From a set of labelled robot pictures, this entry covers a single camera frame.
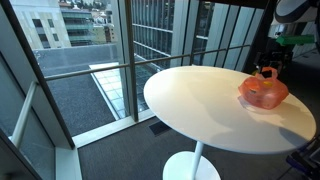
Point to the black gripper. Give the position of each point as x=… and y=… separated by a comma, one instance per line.
x=275, y=58

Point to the orange plastic carrier bag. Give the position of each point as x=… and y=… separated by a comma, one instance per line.
x=266, y=96

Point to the grey metal window handrail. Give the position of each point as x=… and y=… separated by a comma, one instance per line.
x=93, y=71
x=213, y=51

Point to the dark floor vent grille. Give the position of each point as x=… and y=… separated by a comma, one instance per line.
x=159, y=128

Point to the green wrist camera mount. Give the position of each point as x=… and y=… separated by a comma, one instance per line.
x=295, y=40

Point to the blue black robot mount base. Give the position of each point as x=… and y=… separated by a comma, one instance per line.
x=305, y=160

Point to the white table pedestal base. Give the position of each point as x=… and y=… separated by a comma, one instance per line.
x=190, y=166

